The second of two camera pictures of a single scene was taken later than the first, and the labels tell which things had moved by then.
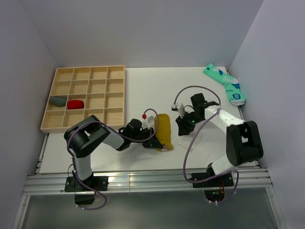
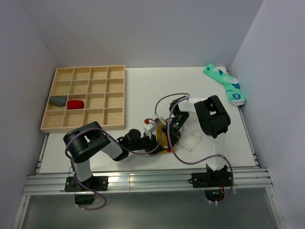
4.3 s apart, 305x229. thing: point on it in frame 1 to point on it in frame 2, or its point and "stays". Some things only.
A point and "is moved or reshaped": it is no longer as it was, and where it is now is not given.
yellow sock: [163, 131] is moved or reshaped
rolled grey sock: [58, 100] stays
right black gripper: [183, 128] to [174, 135]
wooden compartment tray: [78, 92] stays
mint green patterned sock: [231, 84] stays
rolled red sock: [75, 104] stays
